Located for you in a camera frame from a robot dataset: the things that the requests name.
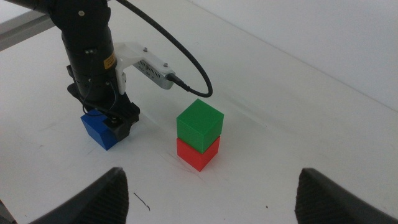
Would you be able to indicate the blue cube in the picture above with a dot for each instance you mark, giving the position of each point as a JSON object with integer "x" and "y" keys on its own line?
{"x": 96, "y": 130}

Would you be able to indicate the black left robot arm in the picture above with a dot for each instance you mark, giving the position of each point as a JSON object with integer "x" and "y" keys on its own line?
{"x": 84, "y": 40}

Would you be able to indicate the grey metal frame rail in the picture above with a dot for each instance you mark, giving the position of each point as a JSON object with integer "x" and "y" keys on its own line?
{"x": 21, "y": 29}

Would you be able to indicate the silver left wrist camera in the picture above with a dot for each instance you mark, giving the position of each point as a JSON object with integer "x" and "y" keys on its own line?
{"x": 155, "y": 74}

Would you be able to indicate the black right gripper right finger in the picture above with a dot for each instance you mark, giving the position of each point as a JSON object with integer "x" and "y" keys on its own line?
{"x": 323, "y": 205}

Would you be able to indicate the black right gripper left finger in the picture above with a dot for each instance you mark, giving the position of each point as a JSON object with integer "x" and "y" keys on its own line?
{"x": 102, "y": 202}

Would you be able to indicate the green cube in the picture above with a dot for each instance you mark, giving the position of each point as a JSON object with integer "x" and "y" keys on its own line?
{"x": 199, "y": 124}

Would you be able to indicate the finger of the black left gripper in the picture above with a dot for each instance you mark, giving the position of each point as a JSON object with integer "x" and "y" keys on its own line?
{"x": 119, "y": 130}

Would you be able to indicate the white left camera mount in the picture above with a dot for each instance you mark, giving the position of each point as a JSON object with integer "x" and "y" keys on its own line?
{"x": 129, "y": 53}

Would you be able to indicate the red cube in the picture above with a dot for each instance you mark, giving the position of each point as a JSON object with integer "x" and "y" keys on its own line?
{"x": 196, "y": 157}

